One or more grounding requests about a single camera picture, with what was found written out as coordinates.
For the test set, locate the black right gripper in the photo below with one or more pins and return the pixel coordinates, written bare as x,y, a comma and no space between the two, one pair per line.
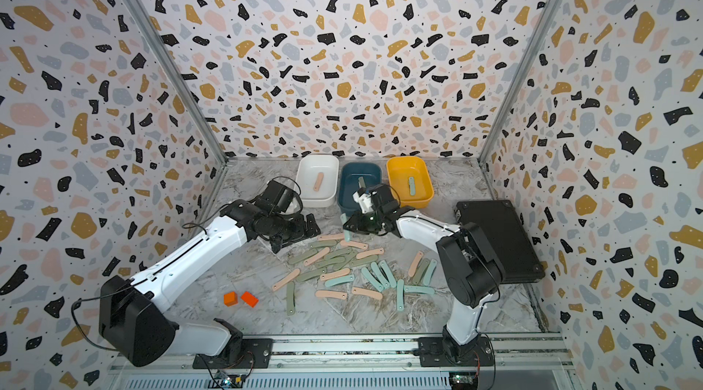
358,225

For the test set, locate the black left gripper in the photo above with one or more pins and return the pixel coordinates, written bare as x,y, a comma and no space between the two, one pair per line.
301,231

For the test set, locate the mint knife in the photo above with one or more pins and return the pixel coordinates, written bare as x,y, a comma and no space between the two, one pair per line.
341,280
412,189
429,273

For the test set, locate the pink knife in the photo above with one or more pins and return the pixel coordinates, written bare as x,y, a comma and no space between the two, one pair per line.
368,253
335,295
415,264
375,295
331,237
318,181
286,280

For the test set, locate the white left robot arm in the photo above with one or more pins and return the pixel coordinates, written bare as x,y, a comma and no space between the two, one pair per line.
134,313

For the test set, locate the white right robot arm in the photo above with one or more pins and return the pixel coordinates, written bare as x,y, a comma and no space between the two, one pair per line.
472,270

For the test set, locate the yellow storage box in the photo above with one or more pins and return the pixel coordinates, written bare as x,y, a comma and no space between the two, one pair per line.
399,169

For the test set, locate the dark teal storage box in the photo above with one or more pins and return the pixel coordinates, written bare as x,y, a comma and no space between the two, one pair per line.
348,183

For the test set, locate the white storage box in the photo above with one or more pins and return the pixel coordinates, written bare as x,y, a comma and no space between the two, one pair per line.
308,170

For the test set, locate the pink knife top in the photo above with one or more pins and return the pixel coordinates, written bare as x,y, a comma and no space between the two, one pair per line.
331,237

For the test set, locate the mint knife horizontal right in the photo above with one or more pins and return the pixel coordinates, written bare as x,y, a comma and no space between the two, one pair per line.
412,289

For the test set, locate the orange block large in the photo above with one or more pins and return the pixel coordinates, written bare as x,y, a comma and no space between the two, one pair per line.
249,299

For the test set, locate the mint knife vertical front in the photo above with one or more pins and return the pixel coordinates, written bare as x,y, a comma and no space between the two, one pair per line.
400,289

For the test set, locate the orange block small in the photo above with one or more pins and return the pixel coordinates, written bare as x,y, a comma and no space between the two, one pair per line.
230,299

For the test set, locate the black case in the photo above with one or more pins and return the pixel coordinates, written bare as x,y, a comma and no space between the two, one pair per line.
503,240

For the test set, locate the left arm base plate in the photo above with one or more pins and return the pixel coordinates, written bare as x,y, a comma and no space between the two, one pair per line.
247,353

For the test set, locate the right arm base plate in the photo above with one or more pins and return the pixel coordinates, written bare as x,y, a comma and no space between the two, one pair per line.
444,352

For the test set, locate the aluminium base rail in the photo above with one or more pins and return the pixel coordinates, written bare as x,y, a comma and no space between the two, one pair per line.
382,361

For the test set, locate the aluminium frame post left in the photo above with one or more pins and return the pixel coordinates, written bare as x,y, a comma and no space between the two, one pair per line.
154,41

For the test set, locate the aluminium frame post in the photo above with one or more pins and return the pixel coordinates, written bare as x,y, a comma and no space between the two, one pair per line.
154,41
523,68

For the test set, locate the aluminium frame post right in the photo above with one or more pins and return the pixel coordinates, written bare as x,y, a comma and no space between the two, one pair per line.
523,68

